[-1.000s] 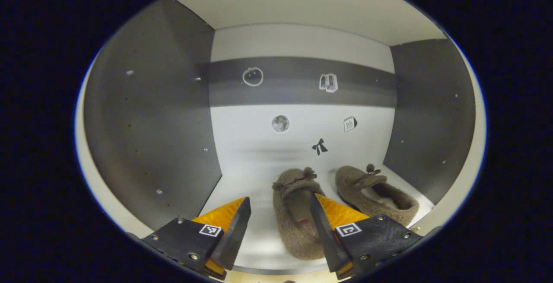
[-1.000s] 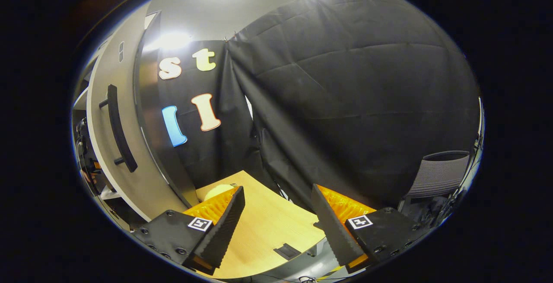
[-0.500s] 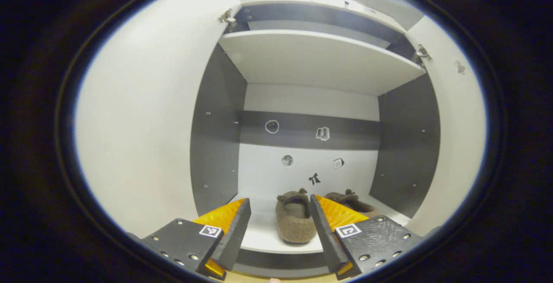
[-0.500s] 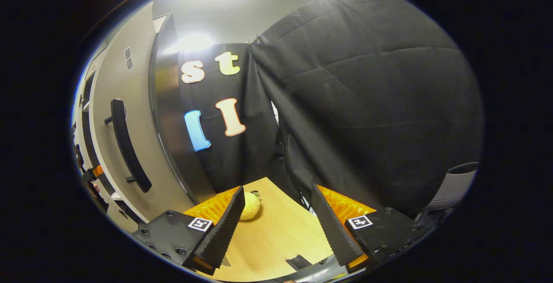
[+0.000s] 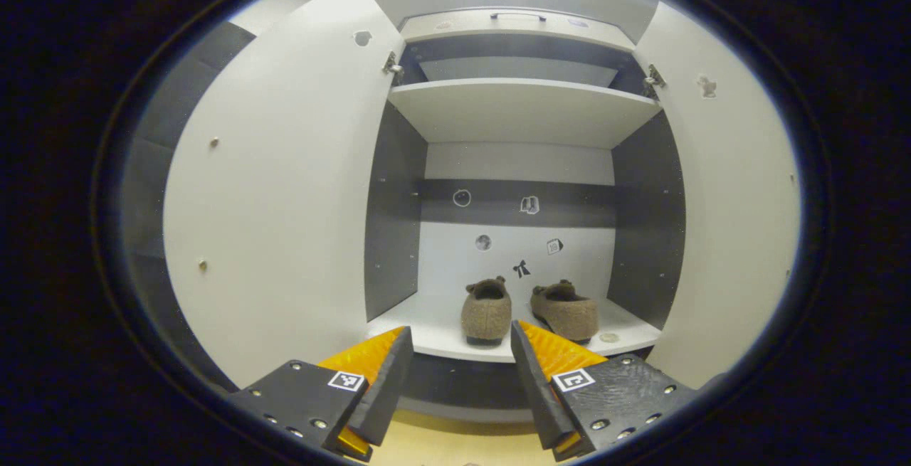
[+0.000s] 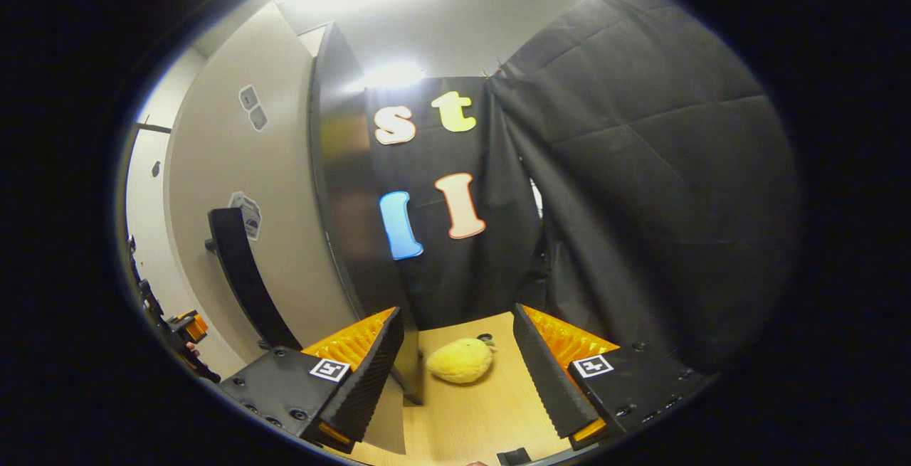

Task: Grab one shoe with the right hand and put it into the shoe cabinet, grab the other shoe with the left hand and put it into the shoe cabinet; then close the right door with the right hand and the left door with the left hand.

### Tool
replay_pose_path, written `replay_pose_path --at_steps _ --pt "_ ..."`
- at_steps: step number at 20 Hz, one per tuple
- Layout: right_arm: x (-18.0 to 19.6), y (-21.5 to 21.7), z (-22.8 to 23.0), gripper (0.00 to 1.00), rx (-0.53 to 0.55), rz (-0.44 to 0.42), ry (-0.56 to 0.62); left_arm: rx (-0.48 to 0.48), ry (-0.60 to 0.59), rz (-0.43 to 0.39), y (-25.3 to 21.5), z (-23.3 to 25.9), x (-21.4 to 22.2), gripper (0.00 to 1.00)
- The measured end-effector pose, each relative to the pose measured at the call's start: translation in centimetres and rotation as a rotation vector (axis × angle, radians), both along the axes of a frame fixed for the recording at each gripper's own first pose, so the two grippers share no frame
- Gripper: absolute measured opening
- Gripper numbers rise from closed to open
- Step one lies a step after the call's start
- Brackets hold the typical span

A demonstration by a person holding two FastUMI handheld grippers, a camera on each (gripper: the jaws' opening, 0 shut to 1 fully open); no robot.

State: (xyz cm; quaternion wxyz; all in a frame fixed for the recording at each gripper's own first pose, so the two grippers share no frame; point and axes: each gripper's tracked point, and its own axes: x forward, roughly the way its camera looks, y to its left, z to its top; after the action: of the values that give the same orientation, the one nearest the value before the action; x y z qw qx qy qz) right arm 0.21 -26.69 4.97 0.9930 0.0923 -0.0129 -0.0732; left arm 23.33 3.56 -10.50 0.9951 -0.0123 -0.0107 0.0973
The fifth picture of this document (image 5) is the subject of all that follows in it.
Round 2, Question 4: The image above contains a brown fuzzy shoe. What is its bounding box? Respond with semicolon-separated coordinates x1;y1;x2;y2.
530;279;601;344
460;275;514;346

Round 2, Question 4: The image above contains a white shoe cabinet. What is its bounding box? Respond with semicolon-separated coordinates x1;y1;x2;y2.
364;7;688;424

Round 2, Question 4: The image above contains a black quilted curtain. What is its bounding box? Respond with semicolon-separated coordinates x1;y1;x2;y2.
116;21;258;393

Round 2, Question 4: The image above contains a white cabinet shelf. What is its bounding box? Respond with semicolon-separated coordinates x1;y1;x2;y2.
387;78;665;151
366;293;663;364

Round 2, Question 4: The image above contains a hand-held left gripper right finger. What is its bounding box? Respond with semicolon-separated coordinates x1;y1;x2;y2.
510;319;703;462

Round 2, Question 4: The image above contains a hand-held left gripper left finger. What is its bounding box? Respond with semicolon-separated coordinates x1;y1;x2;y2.
230;325;416;462

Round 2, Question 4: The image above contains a metal door hinge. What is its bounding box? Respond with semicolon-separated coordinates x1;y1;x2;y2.
381;51;406;87
642;63;667;101

